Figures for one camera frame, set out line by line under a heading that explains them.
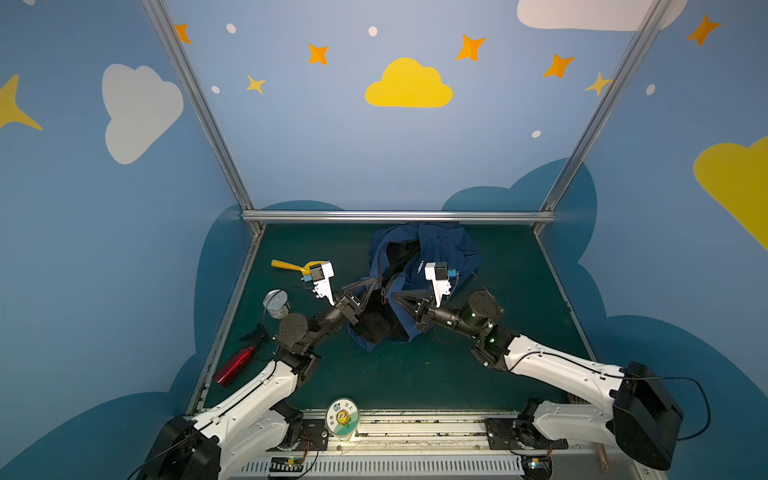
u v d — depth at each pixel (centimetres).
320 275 60
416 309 64
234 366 82
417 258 99
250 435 54
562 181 105
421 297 63
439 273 60
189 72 78
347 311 60
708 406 42
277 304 93
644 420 41
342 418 70
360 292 66
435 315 62
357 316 64
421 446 73
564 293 108
